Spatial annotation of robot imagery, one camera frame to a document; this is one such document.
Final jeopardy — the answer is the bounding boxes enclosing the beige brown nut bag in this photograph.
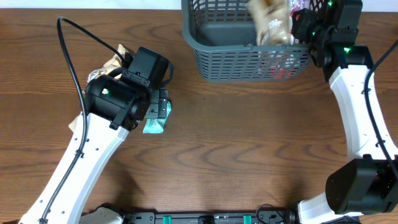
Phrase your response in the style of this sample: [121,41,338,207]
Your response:
[68,115,80,133]

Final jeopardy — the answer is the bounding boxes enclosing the teal wet wipes pack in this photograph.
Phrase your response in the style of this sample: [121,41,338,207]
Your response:
[143,102,172,134]

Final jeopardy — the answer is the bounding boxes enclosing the beige nut snack bag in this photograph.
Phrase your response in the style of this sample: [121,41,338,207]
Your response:
[247,0,292,45]

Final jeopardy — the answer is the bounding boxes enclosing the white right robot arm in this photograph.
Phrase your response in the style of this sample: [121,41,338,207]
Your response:
[284,4,397,223]

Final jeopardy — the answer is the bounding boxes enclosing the grey plastic basket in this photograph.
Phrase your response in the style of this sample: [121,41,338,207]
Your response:
[181,0,312,83]

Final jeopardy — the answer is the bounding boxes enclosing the crumpled beige snack bag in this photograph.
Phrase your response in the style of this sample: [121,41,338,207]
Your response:
[87,44,129,83]

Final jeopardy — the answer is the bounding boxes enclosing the tissue pack multipack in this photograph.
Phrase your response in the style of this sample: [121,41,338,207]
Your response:
[289,0,311,16]

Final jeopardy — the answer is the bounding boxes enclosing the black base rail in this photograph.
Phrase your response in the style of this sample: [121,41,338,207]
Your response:
[80,202,361,224]

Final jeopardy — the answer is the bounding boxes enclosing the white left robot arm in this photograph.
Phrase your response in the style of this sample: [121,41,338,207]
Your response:
[20,74,168,224]

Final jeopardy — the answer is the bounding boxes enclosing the orange capped snack tube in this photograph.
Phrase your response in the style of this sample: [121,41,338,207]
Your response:
[268,57,295,79]

